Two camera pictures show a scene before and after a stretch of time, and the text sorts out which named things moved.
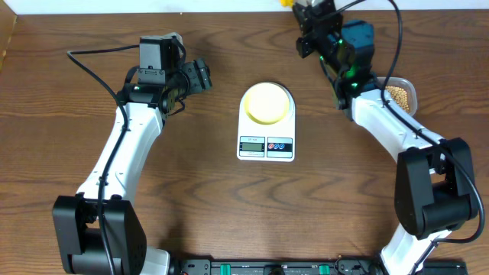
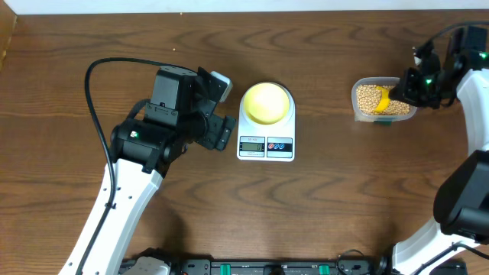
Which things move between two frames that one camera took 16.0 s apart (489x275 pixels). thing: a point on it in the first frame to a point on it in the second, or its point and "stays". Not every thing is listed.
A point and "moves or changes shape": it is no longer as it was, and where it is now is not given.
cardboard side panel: (8, 21) stays
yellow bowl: (267, 103) stays
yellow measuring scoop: (288, 4) moves or changes shape
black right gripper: (303, 43) to (405, 90)
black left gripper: (199, 79) to (218, 131)
